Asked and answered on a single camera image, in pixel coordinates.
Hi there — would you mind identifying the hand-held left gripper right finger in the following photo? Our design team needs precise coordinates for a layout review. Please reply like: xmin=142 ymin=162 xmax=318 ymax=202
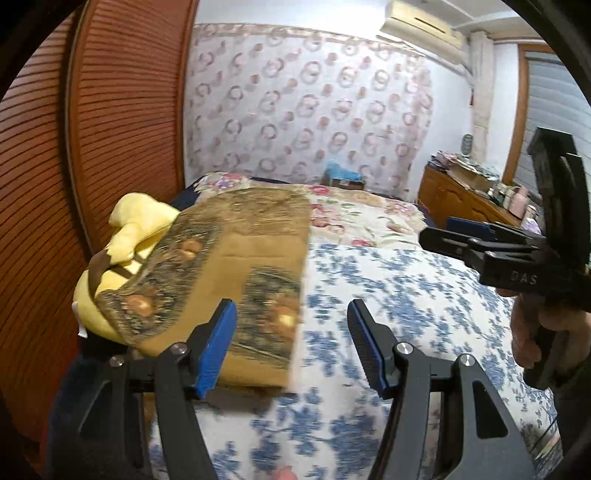
xmin=346 ymin=299 xmax=539 ymax=480

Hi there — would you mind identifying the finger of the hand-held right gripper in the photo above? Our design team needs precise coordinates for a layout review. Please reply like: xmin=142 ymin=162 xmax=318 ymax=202
xmin=419 ymin=226 xmax=497 ymax=269
xmin=445 ymin=216 xmax=546 ymax=245

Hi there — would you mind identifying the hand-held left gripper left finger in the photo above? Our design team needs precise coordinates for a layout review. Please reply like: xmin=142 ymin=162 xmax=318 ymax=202
xmin=76 ymin=298 xmax=238 ymax=480

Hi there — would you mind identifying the brown patterned garment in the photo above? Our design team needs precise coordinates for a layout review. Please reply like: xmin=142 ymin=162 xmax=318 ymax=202
xmin=95 ymin=188 xmax=311 ymax=393

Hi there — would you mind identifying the person's right forearm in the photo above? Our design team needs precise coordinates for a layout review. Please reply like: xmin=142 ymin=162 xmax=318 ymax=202
xmin=551 ymin=353 xmax=591 ymax=462

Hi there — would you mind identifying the person's right hand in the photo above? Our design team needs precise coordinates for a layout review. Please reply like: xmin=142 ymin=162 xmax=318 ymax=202
xmin=510 ymin=294 xmax=591 ymax=371

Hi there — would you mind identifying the wooden sideboard cabinet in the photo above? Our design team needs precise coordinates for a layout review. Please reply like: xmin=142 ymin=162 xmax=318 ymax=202
xmin=418 ymin=165 xmax=546 ymax=232

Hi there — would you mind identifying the row of cosmetic bottles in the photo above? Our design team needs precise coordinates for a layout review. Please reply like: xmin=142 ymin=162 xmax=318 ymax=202
xmin=489 ymin=182 xmax=543 ymax=217

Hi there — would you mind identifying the cardboard box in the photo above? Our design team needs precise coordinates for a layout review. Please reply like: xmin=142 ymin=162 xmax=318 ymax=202
xmin=450 ymin=161 xmax=497 ymax=191

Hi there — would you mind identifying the blue floral bed sheet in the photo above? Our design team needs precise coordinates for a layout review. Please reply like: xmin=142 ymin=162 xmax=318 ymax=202
xmin=148 ymin=242 xmax=561 ymax=480

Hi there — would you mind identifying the pile of cluttered papers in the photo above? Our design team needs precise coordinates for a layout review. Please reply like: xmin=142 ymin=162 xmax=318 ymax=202
xmin=429 ymin=150 xmax=499 ymax=171

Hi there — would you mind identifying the pink floral blanket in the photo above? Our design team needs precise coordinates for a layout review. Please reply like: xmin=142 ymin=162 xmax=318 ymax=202
xmin=191 ymin=172 xmax=428 ymax=252

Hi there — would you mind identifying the teal cloth bundle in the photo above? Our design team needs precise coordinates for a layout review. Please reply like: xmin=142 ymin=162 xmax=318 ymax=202
xmin=323 ymin=161 xmax=365 ymax=190

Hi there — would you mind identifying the cream tied side curtain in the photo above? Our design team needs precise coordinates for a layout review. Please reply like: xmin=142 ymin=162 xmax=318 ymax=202
xmin=468 ymin=32 xmax=495 ymax=139

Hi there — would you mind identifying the grey window blind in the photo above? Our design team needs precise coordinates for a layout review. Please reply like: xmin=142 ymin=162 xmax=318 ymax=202
xmin=515 ymin=51 xmax=591 ymax=185

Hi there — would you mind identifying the yellow plush toy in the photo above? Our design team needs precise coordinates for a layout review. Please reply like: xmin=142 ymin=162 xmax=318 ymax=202
xmin=74 ymin=191 xmax=181 ymax=342

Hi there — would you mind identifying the person's dark fleece clothing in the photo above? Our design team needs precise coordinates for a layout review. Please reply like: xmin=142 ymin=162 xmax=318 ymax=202
xmin=44 ymin=355 xmax=155 ymax=480

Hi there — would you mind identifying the cream air conditioner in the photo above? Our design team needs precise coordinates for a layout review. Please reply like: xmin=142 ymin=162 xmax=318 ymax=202
xmin=379 ymin=0 xmax=467 ymax=63

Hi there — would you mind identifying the wooden louvred wardrobe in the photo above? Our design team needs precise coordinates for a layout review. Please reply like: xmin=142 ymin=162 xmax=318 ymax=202
xmin=0 ymin=0 xmax=199 ymax=444

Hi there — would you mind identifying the ring-patterned sheer curtain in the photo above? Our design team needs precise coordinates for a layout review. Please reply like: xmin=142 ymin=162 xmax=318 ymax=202
xmin=184 ymin=23 xmax=435 ymax=195

